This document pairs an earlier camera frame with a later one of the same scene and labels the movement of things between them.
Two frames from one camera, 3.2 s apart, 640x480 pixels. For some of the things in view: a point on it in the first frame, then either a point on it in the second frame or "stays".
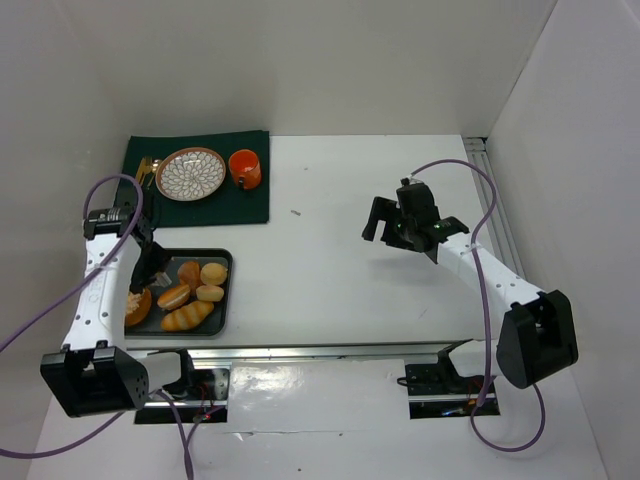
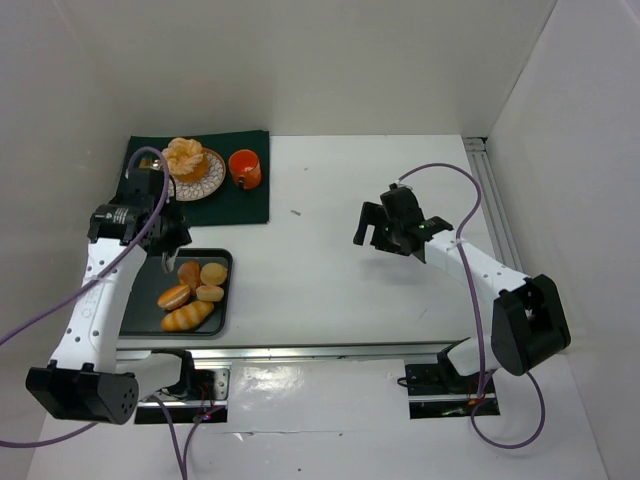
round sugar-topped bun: [138, 306] -> [187, 159]
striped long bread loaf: [186, 316] stays
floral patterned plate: [190, 173] stays
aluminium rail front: [389, 351] stays
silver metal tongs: [162, 280] -> [168, 263]
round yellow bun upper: [213, 274] stays
